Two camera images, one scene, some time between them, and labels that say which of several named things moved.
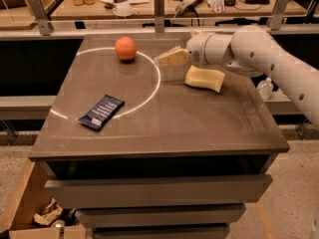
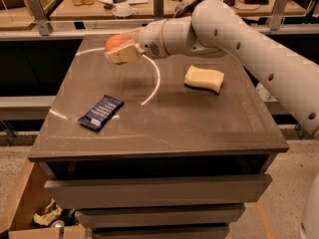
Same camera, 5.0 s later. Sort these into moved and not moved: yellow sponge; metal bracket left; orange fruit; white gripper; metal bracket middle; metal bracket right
Moved: white gripper; orange fruit
Not moved: metal bracket left; metal bracket right; metal bracket middle; yellow sponge
